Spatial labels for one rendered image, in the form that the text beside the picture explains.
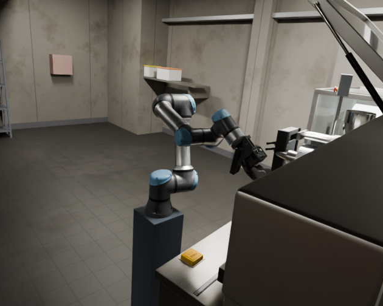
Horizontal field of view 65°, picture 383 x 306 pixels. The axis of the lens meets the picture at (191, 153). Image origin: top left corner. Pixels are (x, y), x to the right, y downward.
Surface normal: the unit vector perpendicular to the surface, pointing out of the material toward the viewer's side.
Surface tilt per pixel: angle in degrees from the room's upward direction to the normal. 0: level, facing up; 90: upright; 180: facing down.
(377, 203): 0
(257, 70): 90
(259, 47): 90
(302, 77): 90
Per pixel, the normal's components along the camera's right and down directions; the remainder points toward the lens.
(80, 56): 0.66, 0.28
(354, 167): 0.08, -0.95
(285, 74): -0.74, 0.15
